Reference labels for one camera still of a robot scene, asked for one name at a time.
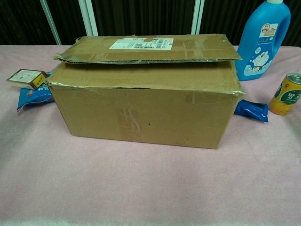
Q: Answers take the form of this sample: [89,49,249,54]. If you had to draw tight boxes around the light blue snack bag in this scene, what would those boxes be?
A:
[16,71,56,113]

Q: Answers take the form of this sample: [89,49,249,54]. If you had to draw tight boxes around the thin white frame post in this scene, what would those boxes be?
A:
[39,0,62,46]

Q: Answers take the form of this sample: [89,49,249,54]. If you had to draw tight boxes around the brown cardboard shipping box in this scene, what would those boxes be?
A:
[44,33,246,151]

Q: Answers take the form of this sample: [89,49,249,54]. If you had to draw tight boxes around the blue pump detergent bottle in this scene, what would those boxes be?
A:
[234,0,292,82]

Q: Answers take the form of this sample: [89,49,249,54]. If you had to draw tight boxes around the dark blue snack packet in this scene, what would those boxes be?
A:
[233,99,269,123]

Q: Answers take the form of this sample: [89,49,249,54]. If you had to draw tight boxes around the small brown white carton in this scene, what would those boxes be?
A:
[6,68,48,90]

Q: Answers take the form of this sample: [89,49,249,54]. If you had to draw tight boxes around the yellow mango juice can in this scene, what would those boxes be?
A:
[269,72,301,116]

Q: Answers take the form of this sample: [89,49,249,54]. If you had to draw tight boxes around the pink tablecloth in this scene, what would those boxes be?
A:
[0,44,301,226]

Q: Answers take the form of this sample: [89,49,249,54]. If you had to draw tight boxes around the black pleated curtain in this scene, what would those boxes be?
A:
[0,0,301,47]

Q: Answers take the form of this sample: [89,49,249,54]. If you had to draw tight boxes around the wide white frame post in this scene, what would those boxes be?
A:
[78,0,101,45]

